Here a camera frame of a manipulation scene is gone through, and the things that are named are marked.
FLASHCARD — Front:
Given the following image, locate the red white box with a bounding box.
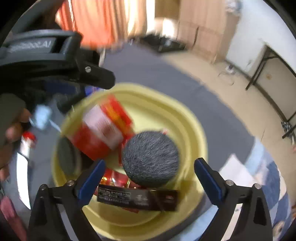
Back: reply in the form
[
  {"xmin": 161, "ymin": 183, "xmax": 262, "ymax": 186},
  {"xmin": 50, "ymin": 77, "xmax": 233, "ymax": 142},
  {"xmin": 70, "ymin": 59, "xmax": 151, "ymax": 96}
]
[{"xmin": 67, "ymin": 94, "xmax": 134, "ymax": 161}]

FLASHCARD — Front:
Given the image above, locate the small black round box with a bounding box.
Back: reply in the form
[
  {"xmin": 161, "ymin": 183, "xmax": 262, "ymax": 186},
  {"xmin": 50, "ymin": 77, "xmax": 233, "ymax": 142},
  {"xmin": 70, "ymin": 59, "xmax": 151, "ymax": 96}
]
[{"xmin": 57, "ymin": 136, "xmax": 82, "ymax": 176}]

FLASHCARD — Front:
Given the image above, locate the large red cigarette pack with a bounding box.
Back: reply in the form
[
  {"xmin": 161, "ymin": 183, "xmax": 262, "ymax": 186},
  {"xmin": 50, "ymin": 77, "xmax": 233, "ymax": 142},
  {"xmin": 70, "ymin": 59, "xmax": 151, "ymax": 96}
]
[{"xmin": 95, "ymin": 168, "xmax": 141, "ymax": 213}]

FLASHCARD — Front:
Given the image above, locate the dark long cigarette carton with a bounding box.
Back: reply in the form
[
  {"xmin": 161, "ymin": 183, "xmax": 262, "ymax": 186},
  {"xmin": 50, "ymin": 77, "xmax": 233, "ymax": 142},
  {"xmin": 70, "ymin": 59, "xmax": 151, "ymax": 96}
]
[{"xmin": 97, "ymin": 184, "xmax": 179, "ymax": 211}]

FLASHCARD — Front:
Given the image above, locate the large black round box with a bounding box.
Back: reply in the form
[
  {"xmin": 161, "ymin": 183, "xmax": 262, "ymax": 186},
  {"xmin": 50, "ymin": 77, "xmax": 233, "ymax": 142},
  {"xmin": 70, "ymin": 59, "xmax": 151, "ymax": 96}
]
[{"xmin": 122, "ymin": 131, "xmax": 180, "ymax": 188}]

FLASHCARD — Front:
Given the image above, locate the person's left hand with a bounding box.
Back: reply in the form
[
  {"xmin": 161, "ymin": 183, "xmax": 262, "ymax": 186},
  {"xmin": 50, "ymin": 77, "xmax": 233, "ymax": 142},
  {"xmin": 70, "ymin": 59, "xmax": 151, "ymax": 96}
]
[{"xmin": 1, "ymin": 108, "xmax": 31, "ymax": 182}]

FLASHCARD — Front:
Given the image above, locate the orange curtain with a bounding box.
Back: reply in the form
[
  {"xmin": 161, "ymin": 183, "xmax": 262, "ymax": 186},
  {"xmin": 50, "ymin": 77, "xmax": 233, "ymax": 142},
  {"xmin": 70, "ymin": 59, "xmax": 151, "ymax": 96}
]
[{"xmin": 56, "ymin": 0, "xmax": 127, "ymax": 50}]

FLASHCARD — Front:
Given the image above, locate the blue checkered rug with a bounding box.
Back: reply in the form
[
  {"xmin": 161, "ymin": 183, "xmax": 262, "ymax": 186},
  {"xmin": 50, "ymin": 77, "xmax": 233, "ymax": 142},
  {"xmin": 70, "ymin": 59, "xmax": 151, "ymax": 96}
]
[{"xmin": 219, "ymin": 139, "xmax": 292, "ymax": 240}]

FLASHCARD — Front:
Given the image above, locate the yellow plastic tray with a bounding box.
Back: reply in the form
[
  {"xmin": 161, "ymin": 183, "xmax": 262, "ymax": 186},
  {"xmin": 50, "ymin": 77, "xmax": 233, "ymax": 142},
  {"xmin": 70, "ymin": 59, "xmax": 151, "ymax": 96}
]
[{"xmin": 61, "ymin": 83, "xmax": 208, "ymax": 240}]

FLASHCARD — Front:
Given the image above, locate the red lighter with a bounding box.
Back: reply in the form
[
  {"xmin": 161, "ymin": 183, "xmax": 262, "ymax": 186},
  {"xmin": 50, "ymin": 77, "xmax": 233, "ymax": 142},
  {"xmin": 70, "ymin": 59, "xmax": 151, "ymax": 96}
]
[{"xmin": 20, "ymin": 131, "xmax": 37, "ymax": 160}]

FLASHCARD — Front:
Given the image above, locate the beige curtain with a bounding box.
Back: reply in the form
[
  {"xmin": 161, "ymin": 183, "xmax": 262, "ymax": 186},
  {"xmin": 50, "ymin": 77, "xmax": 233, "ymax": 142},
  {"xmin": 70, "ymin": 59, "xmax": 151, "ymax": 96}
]
[{"xmin": 125, "ymin": 0, "xmax": 156, "ymax": 38}]

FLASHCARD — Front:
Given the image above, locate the black open suitcase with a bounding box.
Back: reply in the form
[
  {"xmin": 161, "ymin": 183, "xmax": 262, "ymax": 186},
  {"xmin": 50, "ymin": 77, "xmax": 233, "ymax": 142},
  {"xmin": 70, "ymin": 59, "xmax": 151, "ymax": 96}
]
[{"xmin": 140, "ymin": 34, "xmax": 186, "ymax": 54}]

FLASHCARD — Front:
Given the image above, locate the plaid cloth on floor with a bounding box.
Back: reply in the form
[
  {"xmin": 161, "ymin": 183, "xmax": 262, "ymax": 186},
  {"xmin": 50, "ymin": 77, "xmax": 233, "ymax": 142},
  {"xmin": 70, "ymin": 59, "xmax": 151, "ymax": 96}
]
[{"xmin": 281, "ymin": 121, "xmax": 292, "ymax": 135}]

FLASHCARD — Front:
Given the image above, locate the wooden wardrobe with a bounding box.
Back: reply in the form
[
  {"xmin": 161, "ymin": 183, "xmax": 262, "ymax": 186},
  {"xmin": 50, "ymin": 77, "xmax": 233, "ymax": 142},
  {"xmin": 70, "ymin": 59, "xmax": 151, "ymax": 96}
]
[{"xmin": 155, "ymin": 0, "xmax": 241, "ymax": 63}]

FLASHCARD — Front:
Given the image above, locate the white power strip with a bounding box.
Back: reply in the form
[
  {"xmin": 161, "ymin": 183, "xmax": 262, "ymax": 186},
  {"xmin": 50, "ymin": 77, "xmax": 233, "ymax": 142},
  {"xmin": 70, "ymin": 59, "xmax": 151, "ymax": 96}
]
[{"xmin": 225, "ymin": 64, "xmax": 234, "ymax": 73}]

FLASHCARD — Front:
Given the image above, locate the black folding table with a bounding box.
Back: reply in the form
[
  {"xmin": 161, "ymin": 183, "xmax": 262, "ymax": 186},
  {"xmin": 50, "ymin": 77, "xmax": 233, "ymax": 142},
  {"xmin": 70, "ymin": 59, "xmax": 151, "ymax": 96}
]
[{"xmin": 245, "ymin": 44, "xmax": 295, "ymax": 141}]

